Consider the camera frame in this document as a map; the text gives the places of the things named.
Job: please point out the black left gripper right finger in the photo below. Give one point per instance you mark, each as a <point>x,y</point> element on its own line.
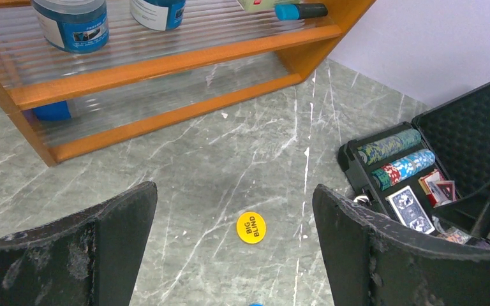
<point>372,260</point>

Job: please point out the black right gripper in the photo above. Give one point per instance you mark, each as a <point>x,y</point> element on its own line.
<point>470,214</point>

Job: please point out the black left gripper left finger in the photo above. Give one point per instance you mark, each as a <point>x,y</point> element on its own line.
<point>91,257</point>

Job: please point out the triangular all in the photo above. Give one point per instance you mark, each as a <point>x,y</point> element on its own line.
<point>448,188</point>

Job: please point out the blue card deck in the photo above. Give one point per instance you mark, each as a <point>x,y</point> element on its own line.
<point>409,211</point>

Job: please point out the black poker case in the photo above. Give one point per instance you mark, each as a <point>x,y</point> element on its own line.
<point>457,132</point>

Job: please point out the yellow big blind button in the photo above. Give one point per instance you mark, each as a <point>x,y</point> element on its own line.
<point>251,227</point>

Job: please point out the brown green chip row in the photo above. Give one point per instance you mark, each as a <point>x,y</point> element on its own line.
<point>455,235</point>

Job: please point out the red blue chip row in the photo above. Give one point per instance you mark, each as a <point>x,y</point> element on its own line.
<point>401,169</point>

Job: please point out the green blue chip row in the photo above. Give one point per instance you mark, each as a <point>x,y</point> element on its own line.
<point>374,152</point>

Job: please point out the blue object lower shelf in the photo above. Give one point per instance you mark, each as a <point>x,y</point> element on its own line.
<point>53,112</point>

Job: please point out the orange wooden shelf rack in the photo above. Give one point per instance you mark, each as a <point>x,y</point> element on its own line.
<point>143,80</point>

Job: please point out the blue jar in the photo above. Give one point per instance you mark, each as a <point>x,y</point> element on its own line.
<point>78,27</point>
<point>158,15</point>

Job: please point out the black blue marker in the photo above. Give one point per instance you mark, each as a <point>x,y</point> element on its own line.
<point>301,11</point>

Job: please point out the white green box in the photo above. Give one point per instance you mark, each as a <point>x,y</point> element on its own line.
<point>263,5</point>

